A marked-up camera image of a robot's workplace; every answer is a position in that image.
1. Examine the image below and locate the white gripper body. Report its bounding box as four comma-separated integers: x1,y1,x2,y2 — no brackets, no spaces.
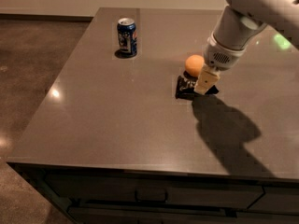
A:
204,32,246,71

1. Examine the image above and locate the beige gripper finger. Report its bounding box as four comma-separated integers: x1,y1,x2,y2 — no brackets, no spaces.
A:
194,65,221,95

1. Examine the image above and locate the black rxbar chocolate wrapper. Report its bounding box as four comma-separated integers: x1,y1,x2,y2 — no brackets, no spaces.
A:
175,75,220,100

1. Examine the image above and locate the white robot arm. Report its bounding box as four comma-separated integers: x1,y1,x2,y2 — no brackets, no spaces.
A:
194,0,299,94

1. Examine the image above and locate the orange fruit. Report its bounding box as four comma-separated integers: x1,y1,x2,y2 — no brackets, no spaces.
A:
185,55,204,77

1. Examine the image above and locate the blue pepsi can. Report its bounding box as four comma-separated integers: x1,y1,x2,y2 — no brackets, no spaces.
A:
117,18,137,57

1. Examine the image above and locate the dark cabinet drawer front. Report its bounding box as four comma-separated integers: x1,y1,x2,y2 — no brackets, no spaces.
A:
46,174,263,208

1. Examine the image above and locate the dark drawer handle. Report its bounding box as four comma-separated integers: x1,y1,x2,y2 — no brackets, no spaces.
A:
135,189,168,203

